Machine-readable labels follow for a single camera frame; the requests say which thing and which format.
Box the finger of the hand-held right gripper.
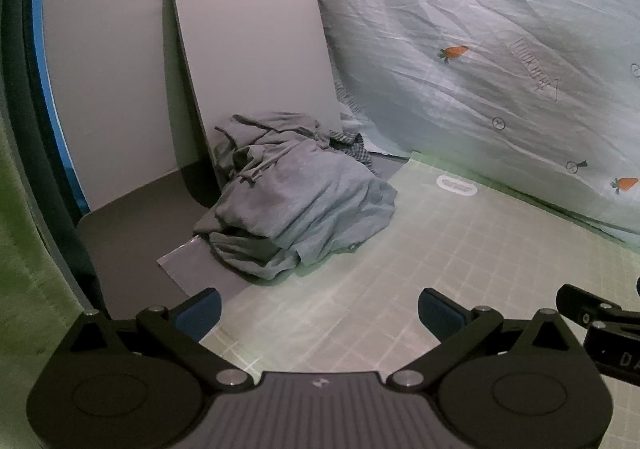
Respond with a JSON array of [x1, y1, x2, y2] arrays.
[[556, 283, 640, 330]]

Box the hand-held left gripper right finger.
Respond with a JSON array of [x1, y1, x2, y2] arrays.
[[390, 287, 584, 393]]

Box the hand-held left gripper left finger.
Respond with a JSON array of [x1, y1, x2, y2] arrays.
[[65, 289, 257, 393]]

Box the grey t-shirt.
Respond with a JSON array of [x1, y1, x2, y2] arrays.
[[192, 139, 399, 283]]

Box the grey drawstring shorts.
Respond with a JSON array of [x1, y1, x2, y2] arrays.
[[214, 111, 332, 186]]

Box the clear plastic sheet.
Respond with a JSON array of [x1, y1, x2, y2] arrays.
[[156, 233, 253, 301]]

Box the green grid mat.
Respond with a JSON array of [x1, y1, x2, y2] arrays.
[[199, 152, 640, 412]]

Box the checked cloth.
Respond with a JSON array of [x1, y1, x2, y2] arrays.
[[326, 128, 382, 176]]

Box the carrot print blanket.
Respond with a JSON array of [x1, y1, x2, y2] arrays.
[[200, 0, 640, 250]]

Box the white panel with blue edge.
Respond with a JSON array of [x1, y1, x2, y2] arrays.
[[31, 0, 184, 213]]

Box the rounded white board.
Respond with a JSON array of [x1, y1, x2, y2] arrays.
[[165, 0, 342, 180]]

